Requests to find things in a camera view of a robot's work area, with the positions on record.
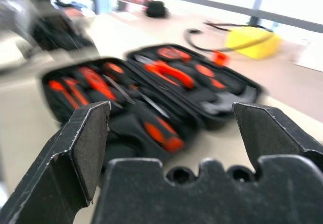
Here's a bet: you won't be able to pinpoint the black cable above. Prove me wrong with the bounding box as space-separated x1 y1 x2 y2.
186 20 276 52

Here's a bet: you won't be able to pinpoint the orange black tape measure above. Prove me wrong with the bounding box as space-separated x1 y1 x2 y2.
157 46 193 62

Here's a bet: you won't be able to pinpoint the cross screwdriver orange black handle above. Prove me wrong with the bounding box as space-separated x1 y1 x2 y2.
141 95 185 153

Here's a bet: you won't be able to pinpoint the black tool case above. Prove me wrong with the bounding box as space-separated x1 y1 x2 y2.
41 43 266 160

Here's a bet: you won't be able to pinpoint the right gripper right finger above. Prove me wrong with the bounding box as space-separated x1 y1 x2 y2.
232 101 323 172

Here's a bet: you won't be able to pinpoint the black window mullion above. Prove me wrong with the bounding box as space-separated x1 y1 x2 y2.
248 0 268 27

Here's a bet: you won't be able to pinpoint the claw hammer black orange handle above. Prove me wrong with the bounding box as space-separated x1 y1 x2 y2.
195 63 256 109

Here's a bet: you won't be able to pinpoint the yellow foam block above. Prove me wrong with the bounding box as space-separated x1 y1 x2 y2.
225 27 282 60

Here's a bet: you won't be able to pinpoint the orange handled pliers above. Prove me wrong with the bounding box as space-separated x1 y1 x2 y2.
134 54 195 89

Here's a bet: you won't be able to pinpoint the orange voltage tester pen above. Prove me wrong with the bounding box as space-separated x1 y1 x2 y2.
48 78 89 109

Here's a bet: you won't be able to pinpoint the orange black utility knife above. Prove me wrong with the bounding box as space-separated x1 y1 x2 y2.
79 67 117 101

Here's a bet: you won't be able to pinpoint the white cardboard box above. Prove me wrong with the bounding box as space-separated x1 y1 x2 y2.
290 38 323 72

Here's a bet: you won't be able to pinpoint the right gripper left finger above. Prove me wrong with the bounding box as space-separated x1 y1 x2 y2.
0 100 112 224

